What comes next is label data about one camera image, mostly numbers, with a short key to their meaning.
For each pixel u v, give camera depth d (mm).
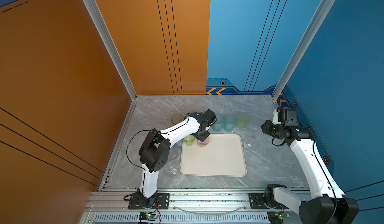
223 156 892
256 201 725
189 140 931
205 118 725
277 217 706
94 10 754
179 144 877
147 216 709
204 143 932
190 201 753
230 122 1018
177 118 894
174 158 855
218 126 954
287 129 557
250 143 919
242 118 999
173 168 840
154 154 493
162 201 737
